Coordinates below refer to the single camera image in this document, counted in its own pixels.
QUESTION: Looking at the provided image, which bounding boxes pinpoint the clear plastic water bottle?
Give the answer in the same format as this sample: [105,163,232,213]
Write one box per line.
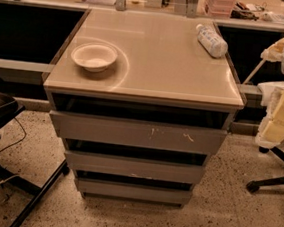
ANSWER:
[196,24,228,59]

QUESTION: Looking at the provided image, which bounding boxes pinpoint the pink stacked trays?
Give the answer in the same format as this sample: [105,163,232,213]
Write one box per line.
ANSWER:
[204,0,236,18]

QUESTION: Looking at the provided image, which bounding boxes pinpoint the grey drawer cabinet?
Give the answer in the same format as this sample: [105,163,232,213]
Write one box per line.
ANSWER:
[30,2,255,215]

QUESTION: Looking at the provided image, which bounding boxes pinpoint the grey drawer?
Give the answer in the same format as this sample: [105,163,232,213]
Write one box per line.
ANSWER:
[65,150,205,184]
[74,179,192,205]
[49,111,227,155]

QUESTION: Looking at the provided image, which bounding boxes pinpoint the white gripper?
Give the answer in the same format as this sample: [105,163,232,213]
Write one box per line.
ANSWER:
[255,38,284,149]

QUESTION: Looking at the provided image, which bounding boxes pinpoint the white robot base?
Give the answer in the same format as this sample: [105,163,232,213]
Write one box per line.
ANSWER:
[257,81,284,106]

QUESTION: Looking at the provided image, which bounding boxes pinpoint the black floor cable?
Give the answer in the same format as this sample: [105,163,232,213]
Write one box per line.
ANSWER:
[0,115,29,158]

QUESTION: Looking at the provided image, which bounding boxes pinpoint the grey bottom drawer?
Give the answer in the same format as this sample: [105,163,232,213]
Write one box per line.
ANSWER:
[74,179,192,205]

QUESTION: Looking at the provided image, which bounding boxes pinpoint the grey top drawer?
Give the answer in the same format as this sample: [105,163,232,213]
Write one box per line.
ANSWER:
[49,111,227,155]

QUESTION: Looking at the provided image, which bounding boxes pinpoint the grey middle drawer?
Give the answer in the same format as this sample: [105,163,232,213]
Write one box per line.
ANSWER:
[65,150,205,184]

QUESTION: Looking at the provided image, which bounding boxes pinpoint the white paper bowl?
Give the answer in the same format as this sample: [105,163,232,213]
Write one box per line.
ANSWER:
[71,43,118,73]

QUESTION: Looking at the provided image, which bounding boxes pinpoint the black office chair left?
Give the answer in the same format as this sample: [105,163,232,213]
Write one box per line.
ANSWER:
[0,76,80,227]

